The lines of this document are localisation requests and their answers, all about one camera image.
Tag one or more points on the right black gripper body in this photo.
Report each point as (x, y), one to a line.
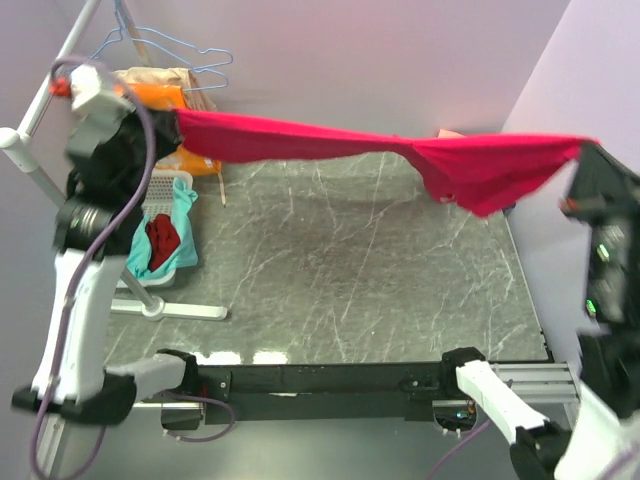
(610, 206)

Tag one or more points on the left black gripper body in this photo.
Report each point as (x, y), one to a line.
(136, 130)

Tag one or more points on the magenta t-shirt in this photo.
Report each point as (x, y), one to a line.
(480, 173)

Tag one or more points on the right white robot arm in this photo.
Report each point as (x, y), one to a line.
(603, 442)

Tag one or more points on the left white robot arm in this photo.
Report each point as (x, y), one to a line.
(93, 239)

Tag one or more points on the white plastic laundry basket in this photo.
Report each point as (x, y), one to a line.
(160, 240)

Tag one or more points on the dark red t-shirt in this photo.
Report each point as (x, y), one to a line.
(164, 240)

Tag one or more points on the folded navy t-shirt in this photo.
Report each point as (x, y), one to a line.
(509, 209)

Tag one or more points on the white clothes rack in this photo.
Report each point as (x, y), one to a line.
(33, 133)

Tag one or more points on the beige cloth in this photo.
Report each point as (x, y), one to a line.
(194, 98)

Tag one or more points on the teal t-shirt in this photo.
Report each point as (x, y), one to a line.
(175, 240)

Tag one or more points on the folded salmon t-shirt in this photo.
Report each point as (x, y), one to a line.
(443, 133)

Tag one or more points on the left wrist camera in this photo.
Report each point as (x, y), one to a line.
(89, 93)

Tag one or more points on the aluminium frame rail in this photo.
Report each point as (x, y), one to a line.
(535, 380)

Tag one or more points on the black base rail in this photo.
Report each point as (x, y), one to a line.
(330, 391)

